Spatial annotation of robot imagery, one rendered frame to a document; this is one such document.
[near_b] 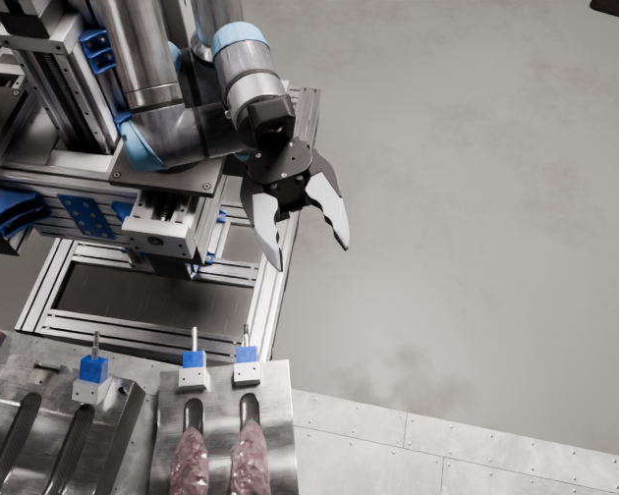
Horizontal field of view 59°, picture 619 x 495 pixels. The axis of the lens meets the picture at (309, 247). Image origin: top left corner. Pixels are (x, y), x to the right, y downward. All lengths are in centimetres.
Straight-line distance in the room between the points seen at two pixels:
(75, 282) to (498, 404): 155
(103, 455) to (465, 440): 69
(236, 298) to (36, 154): 83
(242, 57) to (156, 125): 16
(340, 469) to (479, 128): 196
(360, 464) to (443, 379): 98
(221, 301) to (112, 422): 89
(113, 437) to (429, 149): 193
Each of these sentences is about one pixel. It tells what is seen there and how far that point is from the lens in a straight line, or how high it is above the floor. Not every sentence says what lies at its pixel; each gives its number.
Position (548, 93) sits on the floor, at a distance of 304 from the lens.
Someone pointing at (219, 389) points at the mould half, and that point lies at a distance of 114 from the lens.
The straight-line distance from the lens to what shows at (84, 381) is 114.
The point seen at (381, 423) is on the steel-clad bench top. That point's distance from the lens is 118.
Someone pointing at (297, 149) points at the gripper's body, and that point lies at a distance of 62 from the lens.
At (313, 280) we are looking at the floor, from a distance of 218.
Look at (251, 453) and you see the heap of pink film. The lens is 105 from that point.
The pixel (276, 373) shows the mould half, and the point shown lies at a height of 86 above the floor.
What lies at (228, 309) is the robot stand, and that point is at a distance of 191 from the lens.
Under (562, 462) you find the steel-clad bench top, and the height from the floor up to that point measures 80.
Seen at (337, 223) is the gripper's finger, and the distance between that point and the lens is 56.
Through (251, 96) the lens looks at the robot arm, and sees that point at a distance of 67.
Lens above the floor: 194
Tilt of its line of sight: 59 degrees down
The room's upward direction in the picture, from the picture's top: straight up
